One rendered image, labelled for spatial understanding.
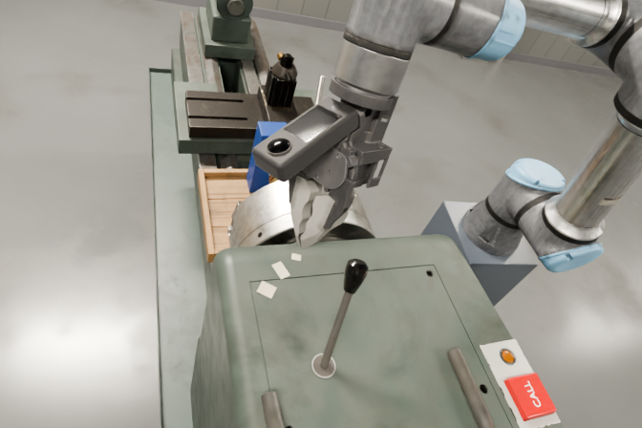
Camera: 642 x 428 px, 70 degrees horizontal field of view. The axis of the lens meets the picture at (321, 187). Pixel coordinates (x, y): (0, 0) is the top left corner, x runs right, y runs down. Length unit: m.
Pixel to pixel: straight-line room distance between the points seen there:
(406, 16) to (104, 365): 1.81
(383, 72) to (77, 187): 2.22
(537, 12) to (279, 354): 0.60
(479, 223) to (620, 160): 0.41
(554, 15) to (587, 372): 2.28
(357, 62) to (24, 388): 1.81
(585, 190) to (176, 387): 1.12
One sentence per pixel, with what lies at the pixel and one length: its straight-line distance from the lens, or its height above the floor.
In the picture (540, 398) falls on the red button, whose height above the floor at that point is 1.27.
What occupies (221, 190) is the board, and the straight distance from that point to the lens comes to 1.36.
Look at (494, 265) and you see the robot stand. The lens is 1.20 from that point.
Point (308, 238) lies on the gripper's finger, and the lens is 0.55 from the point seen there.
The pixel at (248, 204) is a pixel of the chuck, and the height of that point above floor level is 1.17.
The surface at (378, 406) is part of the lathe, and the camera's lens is 0.71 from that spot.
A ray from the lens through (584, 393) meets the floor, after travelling 2.75.
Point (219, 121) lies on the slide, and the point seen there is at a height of 0.97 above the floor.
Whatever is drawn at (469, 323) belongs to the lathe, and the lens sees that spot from 0.85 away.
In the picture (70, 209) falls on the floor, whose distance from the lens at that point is 2.48.
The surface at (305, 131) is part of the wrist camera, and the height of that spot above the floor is 1.60.
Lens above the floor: 1.89
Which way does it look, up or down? 44 degrees down
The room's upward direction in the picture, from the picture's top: 21 degrees clockwise
